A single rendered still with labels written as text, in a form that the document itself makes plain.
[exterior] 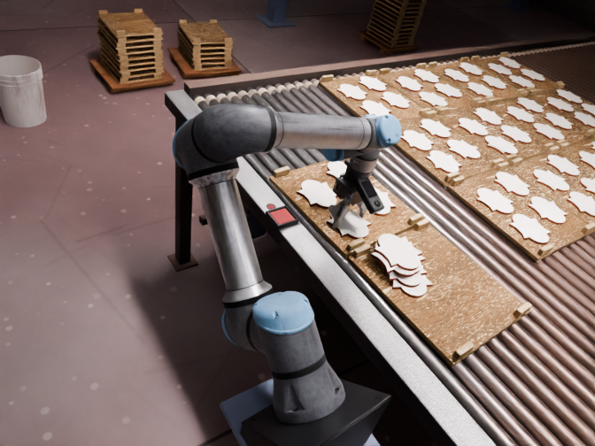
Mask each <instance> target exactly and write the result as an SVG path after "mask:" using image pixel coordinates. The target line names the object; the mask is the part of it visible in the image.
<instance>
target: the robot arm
mask: <svg viewBox="0 0 595 446"><path fill-rule="evenodd" d="M401 130H402V129H401V126H400V123H399V121H398V119H397V118H396V117H394V116H393V115H390V114H385V115H380V116H376V115H371V114H370V115H366V116H364V117H363V118H360V117H347V116H334V115H320V114H307V113H294V112H280V111H274V110H273V109H272V108H271V107H269V106H265V105H253V104H216V105H213V106H210V107H208V108H206V109H205V110H203V111H201V112H200V113H199V114H198V115H197V116H195V117H194V118H192V119H188V120H187V121H185V122H184V123H183V124H182V125H181V126H180V128H179V129H178V130H177V132H176V133H175V135H174V139H173V145H172V148H173V154H174V158H175V160H176V162H177V163H178V165H179V166H180V167H182V168H183V169H184V170H185V171H186V174H187V176H188V180H189V183H190V184H192V185H194V186H195V187H197V188H198V191H199V195H200V197H201V201H202V204H203V207H204V210H205V216H206V219H207V223H208V226H209V229H210V232H211V236H212V241H213V244H214V248H215V251H216V254H217V258H218V260H219V264H220V269H221V272H222V276H223V280H224V282H225V286H226V289H227V292H226V294H225V296H224V297H223V298H222V302H223V304H224V308H225V309H224V310H225V311H224V313H223V314H222V319H221V323H222V328H223V331H224V333H225V335H226V337H227V338H228V339H229V340H230V341H231V342H232V343H233V344H235V345H236V346H238V347H239V348H242V349H244V350H253V351H256V352H258V353H262V354H265V355H266V356H267V361H268V364H269V366H270V369H271V373H272V375H273V379H274V390H273V407H274V412H275V416H276V418H278V420H280V421H281V422H283V423H286V424H293V425H296V424H305V423H308V422H312V421H315V420H317V419H321V418H324V417H326V416H328V415H329V414H330V413H332V412H333V411H335V410H336V409H337V408H338V407H339V406H340V405H341V404H342V403H343V402H344V399H345V392H344V386H343V383H342V382H341V381H340V379H339V378H338V377H337V375H336V373H335V372H334V370H333V369H332V368H331V366H330V365H329V363H328V361H327V359H326V356H325V353H324V349H323V347H322V344H321V338H320V336H319V332H318V329H317V326H316V323H315V320H314V314H313V309H312V307H311V306H310V304H309V301H308V299H307V297H306V296H305V295H303V294H301V293H299V292H296V291H285V292H283V293H282V292H278V293H274V291H273V288H272V285H271V284H269V283H267V282H265V281H264V280H263V278H262V274H261V271H260V268H259V261H258V259H257V255H256V251H255V249H254V245H253V241H252V239H251V233H250V229H249V226H248V223H247V219H246V216H245V213H244V209H243V204H242V200H241V197H240V194H239V190H238V187H237V184H236V176H237V174H238V172H239V171H240V167H239V164H238V161H237V158H239V157H241V156H245V155H248V154H252V153H267V152H269V151H271V150H272V149H273V148H291V149H321V150H322V154H323V156H324V157H325V159H327V160H328V161H330V162H336V161H343V160H344V159H345V161H344V164H345V165H347V167H346V171H345V173H343V174H342V175H341V174H340V176H339V177H336V181H335V185H334V188H333V192H334V193H335V194H336V195H337V196H338V197H339V198H340V199H342V198H343V200H342V201H340V202H339V203H338V205H333V204H331V205H330V206H329V208H328V210H329V212H330V213H331V215H332V217H333V218H334V222H333V228H334V229H335V228H337V227H339V226H340V224H341V222H342V221H343V219H344V216H345V215H346V214H347V213H348V212H349V210H350V207H349V206H350V204H351V205H352V206H353V205H355V204H356V205H357V206H358V207H359V215H360V217H361V218H363V217H364V215H365V213H366V211H367V210H368V211H369V213H370V214H374V213H377V212H379V211H381V210H383V209H384V205H383V202H382V200H381V198H380V197H379V196H378V194H377V192H376V190H375V188H374V186H373V184H372V182H371V180H370V179H369V178H368V177H369V176H371V175H372V172H373V171H374V169H375V165H376V162H377V159H378V156H379V154H380V151H381V149H383V148H385V149H386V148H389V147H390V146H391V145H394V144H396V143H397V142H398V141H399V140H400V137H401V134H402V132H401ZM347 158H350V159H347ZM342 177H343V178H342Z"/></svg>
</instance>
